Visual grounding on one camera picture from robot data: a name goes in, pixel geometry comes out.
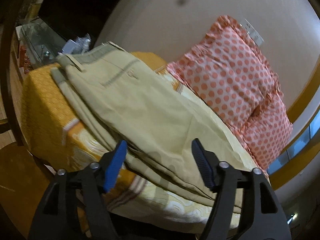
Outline yellow floral bed sheet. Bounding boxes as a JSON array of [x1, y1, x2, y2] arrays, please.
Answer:
[[21, 52, 256, 233]]

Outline left pink polka-dot pillow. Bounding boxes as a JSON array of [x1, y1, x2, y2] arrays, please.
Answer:
[[166, 15, 280, 130]]

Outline wooden framed window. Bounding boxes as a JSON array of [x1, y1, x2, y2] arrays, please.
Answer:
[[270, 61, 319, 190]]

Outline pink polka-dot pillow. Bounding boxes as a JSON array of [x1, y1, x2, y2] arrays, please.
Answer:
[[166, 15, 280, 130], [231, 90, 293, 171]]

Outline glass side table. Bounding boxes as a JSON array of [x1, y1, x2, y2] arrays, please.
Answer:
[[15, 17, 92, 68]]

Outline white wall socket panel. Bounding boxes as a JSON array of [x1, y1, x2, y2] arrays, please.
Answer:
[[240, 18, 264, 47]]

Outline right pink polka-dot pillow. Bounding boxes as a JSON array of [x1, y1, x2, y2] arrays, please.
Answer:
[[231, 90, 293, 171]]

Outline khaki beige pants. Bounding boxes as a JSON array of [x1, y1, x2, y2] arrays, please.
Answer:
[[51, 43, 255, 206]]

